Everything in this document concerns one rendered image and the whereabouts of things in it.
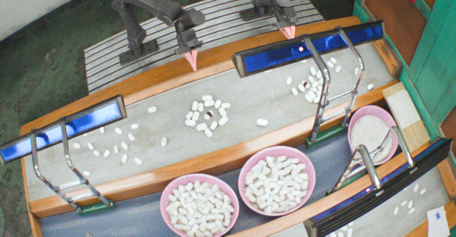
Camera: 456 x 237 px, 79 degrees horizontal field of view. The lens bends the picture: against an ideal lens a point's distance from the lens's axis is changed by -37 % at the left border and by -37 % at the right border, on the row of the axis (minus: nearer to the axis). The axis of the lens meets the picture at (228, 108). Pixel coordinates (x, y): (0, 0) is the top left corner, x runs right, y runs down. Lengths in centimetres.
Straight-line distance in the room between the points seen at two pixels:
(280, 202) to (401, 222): 56
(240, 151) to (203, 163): 13
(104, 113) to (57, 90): 169
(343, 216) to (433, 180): 71
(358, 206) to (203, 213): 60
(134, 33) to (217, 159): 63
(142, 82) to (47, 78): 154
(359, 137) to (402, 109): 27
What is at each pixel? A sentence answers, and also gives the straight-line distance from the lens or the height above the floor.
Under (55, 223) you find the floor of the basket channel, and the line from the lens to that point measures 162.
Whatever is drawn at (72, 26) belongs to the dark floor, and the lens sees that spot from 328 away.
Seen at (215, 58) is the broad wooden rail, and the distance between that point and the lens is 162.
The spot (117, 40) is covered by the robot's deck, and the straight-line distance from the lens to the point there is 194.
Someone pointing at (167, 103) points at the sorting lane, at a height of 74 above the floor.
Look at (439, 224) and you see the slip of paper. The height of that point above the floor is 77.
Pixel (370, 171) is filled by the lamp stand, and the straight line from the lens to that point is 105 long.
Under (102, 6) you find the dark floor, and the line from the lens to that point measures 329.
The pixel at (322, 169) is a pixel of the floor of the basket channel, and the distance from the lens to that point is 150.
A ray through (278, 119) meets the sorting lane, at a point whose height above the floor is 74.
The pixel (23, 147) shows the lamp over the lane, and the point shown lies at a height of 108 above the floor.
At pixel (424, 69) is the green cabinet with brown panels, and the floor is 98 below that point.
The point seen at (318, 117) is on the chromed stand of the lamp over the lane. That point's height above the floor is 89.
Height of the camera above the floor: 204
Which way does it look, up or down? 59 degrees down
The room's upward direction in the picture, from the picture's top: 5 degrees counter-clockwise
